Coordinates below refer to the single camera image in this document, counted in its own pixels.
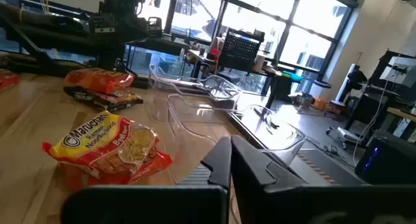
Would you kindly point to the white boxy device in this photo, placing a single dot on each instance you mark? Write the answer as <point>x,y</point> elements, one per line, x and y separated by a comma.
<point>399,71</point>

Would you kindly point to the black hazard striped floor mat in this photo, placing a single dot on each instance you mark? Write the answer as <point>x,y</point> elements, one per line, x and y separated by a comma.
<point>331,167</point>

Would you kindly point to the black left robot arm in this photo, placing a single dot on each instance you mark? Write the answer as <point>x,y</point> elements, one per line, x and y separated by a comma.
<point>112,48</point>

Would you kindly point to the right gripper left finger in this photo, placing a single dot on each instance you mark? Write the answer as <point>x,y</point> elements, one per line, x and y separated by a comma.
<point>146,206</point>

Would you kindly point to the large window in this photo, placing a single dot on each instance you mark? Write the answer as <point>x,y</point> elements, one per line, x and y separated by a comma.
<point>308,13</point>

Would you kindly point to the black Maruchan fire noodle pack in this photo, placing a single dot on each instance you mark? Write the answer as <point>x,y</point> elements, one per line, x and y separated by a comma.
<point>97,102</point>

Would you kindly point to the gray desk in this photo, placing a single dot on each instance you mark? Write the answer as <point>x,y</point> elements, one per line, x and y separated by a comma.
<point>162,45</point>

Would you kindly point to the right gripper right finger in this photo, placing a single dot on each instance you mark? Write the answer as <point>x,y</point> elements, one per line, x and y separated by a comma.
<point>325,206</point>

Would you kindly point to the black workstation rack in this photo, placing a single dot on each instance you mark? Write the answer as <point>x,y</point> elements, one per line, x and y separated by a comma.
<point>373,104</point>

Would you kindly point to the Maruchan beef ramen pack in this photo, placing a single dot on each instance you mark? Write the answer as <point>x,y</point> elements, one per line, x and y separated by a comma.
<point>97,143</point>

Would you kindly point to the black pegboard crate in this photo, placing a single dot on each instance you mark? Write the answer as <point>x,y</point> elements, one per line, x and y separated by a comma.
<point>240,50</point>

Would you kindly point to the orange box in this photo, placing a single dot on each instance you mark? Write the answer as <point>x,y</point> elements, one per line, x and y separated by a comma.
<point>320,104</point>

